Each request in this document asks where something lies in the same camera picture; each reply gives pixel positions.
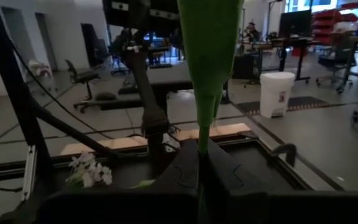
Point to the black office chair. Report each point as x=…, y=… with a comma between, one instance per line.
x=84, y=76
x=334, y=59

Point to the red poppy bunch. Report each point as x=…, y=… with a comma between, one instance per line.
x=210, y=62

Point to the black monitor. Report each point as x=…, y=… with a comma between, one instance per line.
x=294, y=23

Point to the white flower bunch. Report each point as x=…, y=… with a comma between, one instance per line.
x=87, y=174

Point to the tall black cabinet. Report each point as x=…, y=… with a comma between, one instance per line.
x=93, y=40

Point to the person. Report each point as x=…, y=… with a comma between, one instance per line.
x=252, y=32

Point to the large black desk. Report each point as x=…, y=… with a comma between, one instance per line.
x=166, y=74

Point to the white trash bin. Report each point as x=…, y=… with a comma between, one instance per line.
x=275, y=93

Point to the black clamp lever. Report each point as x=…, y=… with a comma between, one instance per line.
x=291, y=155

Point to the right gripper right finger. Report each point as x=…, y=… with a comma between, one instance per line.
x=228, y=177

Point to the black striped floor mat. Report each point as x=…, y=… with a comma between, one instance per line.
x=306, y=102

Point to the red bin shelf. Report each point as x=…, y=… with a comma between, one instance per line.
x=325, y=18

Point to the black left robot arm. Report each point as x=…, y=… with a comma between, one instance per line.
x=149, y=99

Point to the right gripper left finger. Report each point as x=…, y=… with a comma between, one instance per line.
x=182, y=174

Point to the silver frame plate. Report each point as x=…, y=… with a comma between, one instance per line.
x=29, y=174

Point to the black legged desk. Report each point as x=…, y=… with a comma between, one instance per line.
x=299, y=59

